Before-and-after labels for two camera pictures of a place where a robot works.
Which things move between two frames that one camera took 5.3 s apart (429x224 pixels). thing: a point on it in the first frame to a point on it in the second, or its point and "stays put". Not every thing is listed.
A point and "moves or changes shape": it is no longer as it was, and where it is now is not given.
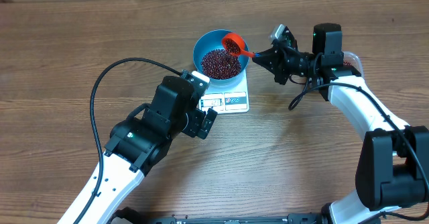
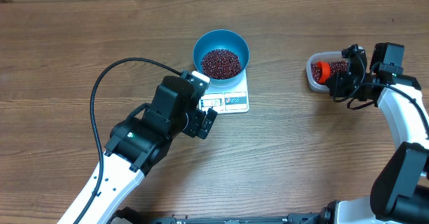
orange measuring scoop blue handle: x=240 y=40 moves or changes shape
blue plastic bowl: x=212 y=59 stays put
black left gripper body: x=195 y=121 stays put
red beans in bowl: x=218 y=64 stays put
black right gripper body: x=279 y=63 to x=340 y=84
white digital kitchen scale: x=229 y=100 stays put
